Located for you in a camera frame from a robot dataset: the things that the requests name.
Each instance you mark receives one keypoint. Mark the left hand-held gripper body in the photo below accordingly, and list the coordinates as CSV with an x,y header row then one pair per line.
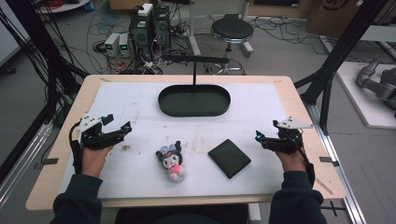
x,y
93,138

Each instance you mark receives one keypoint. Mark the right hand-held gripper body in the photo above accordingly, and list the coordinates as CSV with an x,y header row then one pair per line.
x,y
288,141

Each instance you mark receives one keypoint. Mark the person's right hand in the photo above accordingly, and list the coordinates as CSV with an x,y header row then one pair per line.
x,y
292,163

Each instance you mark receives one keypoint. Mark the person's left hand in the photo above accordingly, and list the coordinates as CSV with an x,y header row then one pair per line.
x,y
93,161

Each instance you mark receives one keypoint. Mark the black square pad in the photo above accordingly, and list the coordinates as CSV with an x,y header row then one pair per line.
x,y
229,158

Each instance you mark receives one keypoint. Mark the black tape strip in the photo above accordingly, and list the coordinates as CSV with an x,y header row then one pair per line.
x,y
328,160
49,161

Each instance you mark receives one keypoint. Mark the white table mat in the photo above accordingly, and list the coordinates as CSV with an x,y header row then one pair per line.
x,y
140,174

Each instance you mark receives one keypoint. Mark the black and pink plush toy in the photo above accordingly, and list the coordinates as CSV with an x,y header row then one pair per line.
x,y
172,161

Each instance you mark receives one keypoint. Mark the black oval tray with T-bar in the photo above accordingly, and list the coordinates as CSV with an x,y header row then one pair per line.
x,y
193,101

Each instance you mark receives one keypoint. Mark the silver power supply unit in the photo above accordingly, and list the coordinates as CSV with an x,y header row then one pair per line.
x,y
111,43
124,44

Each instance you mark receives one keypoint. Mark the white table leg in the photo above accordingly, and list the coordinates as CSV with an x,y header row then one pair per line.
x,y
254,214

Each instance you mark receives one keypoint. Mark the white floor platform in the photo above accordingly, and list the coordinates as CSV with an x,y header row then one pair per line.
x,y
367,105

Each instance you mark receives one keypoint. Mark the black computer tower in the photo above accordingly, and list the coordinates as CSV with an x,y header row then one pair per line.
x,y
162,26
140,35

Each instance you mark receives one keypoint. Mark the black round stool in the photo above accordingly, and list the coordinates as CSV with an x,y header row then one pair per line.
x,y
232,30

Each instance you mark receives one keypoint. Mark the person's lap dark clothing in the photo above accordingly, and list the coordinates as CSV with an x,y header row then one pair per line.
x,y
180,216

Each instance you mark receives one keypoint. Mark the white box on computer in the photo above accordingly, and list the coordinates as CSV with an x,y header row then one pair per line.
x,y
145,9

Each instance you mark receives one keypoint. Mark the white desk leg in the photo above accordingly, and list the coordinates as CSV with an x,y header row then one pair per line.
x,y
193,28

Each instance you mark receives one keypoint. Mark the white round table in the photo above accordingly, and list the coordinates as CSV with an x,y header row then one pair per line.
x,y
62,6

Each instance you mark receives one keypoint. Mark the brown cardboard box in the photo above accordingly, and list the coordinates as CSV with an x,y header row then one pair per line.
x,y
336,17

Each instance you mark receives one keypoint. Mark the aluminium floor rail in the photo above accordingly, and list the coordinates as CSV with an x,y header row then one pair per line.
x,y
25,158
339,174

